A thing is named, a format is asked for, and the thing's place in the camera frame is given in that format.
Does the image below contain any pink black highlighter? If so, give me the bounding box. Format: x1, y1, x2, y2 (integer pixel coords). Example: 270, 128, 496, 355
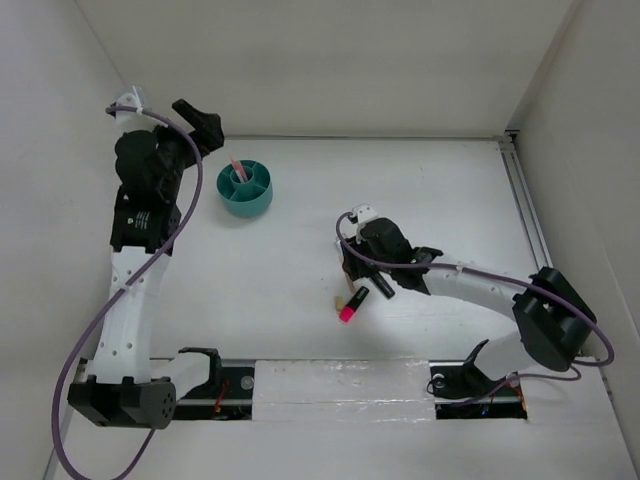
338, 286, 370, 323

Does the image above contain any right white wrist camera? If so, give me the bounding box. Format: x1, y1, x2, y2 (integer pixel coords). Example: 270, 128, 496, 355
348, 203, 379, 236

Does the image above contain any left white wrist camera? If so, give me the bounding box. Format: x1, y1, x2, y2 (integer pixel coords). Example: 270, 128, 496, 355
113, 85, 147, 130

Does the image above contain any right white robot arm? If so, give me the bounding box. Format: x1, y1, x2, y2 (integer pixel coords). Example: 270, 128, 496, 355
337, 212, 598, 394

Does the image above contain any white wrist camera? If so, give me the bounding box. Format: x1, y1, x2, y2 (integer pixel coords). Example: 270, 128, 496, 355
113, 85, 147, 130
348, 203, 379, 236

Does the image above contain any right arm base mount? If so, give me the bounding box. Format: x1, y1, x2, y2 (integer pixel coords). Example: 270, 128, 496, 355
426, 340, 526, 420

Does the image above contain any teal round divided container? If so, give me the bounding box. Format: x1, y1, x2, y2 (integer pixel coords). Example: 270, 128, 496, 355
216, 160, 273, 219

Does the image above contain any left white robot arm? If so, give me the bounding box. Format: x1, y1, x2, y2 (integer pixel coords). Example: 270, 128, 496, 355
67, 99, 224, 430

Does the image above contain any aluminium rail right side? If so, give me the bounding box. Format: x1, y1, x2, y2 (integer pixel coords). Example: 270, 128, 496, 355
495, 130, 553, 270

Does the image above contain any blue black highlighter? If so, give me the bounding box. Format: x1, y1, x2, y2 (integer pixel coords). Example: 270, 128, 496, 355
371, 273, 396, 300

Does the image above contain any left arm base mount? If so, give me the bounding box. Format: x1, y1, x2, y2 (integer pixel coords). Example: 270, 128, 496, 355
153, 347, 256, 421

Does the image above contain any peach pink pen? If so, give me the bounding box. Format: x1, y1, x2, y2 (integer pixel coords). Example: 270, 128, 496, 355
343, 272, 357, 295

